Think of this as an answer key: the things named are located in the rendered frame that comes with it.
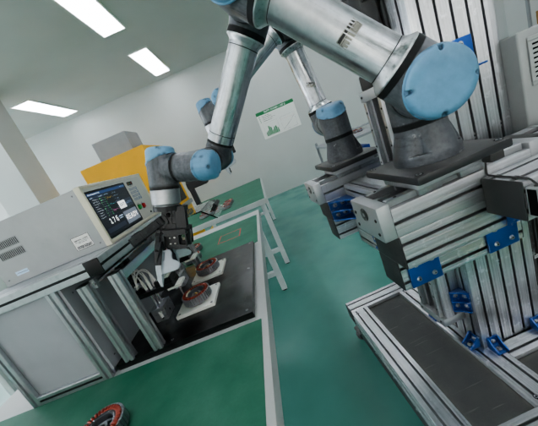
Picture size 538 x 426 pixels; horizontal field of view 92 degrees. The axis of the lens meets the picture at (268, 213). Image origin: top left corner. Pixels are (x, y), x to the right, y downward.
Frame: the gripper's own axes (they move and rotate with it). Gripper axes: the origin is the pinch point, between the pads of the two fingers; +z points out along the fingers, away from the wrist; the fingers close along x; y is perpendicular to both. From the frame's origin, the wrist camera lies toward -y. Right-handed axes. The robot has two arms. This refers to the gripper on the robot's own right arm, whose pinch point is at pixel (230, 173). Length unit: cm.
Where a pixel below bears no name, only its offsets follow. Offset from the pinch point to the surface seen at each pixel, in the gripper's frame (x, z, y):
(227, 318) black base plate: -56, 38, -17
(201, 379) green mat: -74, 40, -24
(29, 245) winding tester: -42, -6, -66
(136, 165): 320, -55, -146
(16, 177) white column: 281, -97, -289
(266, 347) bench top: -73, 40, -6
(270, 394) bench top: -86, 40, -7
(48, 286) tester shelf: -56, 6, -57
